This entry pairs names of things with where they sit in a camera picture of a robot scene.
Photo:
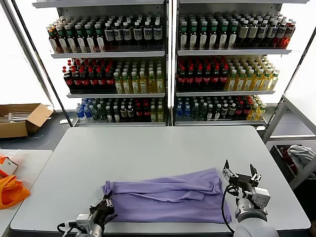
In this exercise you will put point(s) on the grey metal beam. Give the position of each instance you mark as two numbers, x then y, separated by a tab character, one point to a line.
26	51

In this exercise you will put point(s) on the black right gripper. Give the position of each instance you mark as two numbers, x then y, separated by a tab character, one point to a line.
243	182

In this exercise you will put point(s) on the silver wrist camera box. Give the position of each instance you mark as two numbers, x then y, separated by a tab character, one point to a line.
82	219
261	197

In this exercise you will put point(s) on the open cardboard box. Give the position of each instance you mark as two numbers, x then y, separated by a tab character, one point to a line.
12	129

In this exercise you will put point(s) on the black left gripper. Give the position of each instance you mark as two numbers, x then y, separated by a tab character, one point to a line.
101	213

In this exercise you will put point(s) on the small white flat object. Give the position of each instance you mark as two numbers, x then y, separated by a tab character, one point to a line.
65	121

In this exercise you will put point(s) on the small yellow juice bottle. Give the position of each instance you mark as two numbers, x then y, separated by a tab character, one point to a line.
260	111
252	113

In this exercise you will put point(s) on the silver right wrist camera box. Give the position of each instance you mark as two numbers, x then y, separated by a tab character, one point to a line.
261	197

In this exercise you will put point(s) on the orange cloth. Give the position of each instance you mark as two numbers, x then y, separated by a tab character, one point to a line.
10	195

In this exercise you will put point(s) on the small dark bottle white label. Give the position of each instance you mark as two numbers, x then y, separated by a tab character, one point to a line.
116	114
210	113
109	114
217	113

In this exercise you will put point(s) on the small dark bottle beige label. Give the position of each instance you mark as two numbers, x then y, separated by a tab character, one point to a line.
224	109
130	113
123	113
231	109

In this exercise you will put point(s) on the small cola bottle red cap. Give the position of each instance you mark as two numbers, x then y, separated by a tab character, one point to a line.
246	109
139	113
146	113
239	109

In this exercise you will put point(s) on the blue drink bottle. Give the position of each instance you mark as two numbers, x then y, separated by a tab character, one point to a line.
88	113
179	111
79	113
187	111

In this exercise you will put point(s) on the grey metal drinks shelf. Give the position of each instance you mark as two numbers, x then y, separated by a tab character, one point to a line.
222	52
111	54

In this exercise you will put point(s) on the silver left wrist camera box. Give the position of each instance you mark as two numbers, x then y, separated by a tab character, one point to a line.
82	219

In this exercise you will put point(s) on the black metal pole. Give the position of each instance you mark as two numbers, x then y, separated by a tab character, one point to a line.
36	49

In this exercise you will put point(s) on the red cloth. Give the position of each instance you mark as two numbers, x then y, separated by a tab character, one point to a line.
292	168

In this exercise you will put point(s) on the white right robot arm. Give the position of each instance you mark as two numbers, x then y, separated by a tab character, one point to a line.
247	207

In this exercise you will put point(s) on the clear green water bottle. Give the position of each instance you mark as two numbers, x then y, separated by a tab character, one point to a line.
203	111
95	113
195	111
102	113

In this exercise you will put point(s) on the black storage bin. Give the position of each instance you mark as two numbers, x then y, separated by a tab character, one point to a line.
284	160

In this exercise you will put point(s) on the small pale yellow drink bottle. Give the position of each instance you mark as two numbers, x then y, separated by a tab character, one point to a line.
153	114
160	114

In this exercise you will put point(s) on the dark bottle blue-white label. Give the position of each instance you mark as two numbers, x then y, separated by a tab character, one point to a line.
157	32
271	31
147	32
108	34
127	33
118	34
137	33
262	31

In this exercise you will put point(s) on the grey white crumpled cloth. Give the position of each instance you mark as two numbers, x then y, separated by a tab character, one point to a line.
300	155

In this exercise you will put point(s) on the purple t-shirt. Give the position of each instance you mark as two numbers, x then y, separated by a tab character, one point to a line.
160	205

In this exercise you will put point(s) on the grey metal frame rack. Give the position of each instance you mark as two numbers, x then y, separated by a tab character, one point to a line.
273	122

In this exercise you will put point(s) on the dark tea bottle white label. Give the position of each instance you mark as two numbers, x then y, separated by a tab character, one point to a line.
222	38
71	41
212	38
203	38
232	38
61	42
81	41
193	38
183	38
100	40
90	40

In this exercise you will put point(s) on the yellow juice bottle green band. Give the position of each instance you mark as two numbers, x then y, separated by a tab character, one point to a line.
134	85
126	85
152	84
118	86
256	84
230	84
273	82
143	85
265	84
248	84
160	84
239	84

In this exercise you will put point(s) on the small white orange box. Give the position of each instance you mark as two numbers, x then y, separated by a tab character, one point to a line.
10	166

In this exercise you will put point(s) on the red drink bottle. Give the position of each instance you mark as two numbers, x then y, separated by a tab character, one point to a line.
280	32
288	32

